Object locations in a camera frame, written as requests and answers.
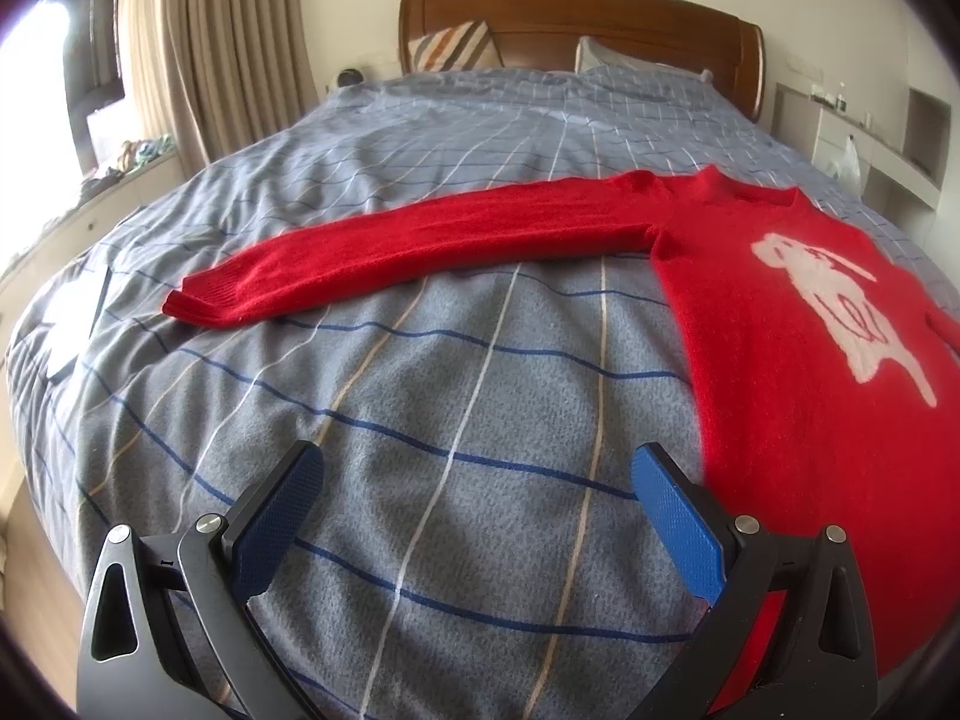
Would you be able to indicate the grey pillow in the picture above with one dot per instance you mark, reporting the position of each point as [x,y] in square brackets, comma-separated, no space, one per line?
[604,56]

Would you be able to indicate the window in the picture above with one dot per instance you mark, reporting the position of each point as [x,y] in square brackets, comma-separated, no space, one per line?
[45,90]

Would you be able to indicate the striped pillow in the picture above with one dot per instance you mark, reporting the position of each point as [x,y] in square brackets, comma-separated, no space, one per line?
[457,49]

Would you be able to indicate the pile of colourful clothes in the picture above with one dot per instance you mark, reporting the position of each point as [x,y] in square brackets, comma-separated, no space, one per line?
[139,151]

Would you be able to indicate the white bedside shelf unit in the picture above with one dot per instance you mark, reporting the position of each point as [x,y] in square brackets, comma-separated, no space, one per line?
[900,142]

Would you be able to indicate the white plastic bag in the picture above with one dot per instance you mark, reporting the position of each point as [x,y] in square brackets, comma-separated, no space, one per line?
[846,161]

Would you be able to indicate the small bottle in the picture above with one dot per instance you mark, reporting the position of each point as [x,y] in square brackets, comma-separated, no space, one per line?
[841,99]

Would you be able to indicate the red knitted sweater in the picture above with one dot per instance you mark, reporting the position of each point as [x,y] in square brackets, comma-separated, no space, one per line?
[780,405]

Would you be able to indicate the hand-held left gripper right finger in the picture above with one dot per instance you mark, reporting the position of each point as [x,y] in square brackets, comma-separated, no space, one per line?
[679,525]

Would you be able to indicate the grey checked bed cover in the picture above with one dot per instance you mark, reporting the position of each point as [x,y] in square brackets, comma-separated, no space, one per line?
[450,390]

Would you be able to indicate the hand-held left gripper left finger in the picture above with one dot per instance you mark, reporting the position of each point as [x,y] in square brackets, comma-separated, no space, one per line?
[276,517]

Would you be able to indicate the dark round bedside object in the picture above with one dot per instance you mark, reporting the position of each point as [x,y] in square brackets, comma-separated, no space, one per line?
[349,78]

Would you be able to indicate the wooden headboard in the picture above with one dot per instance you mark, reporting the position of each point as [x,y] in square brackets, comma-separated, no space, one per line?
[600,19]

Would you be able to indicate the beige curtain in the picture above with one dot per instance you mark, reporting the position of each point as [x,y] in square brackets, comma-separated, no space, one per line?
[232,45]

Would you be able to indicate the window-side cabinet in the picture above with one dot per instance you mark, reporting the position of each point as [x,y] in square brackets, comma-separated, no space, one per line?
[97,217]

